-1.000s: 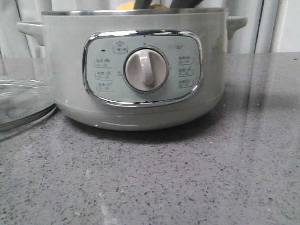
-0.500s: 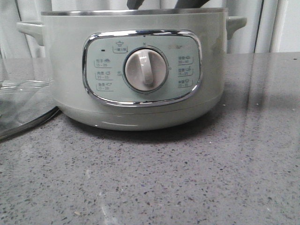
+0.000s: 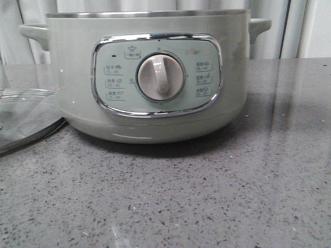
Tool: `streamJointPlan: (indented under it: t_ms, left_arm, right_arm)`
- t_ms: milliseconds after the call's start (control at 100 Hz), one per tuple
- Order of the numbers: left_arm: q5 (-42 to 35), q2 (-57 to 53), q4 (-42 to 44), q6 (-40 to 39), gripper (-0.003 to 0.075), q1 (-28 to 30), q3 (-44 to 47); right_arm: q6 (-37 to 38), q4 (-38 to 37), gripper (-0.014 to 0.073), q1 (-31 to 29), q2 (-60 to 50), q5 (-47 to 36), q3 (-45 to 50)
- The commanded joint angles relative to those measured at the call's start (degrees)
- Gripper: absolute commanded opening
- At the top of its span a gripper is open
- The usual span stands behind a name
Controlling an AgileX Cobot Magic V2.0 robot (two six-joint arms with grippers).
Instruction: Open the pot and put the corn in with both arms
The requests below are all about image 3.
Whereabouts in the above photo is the glass pot lid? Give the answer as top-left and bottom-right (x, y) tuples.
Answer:
(0, 61), (68, 156)

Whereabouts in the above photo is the beige pot timer knob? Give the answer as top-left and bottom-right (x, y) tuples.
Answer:
(137, 54), (184, 101)

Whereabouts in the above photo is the pale green electric pot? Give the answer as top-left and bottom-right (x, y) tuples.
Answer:
(19, 9), (272, 144)

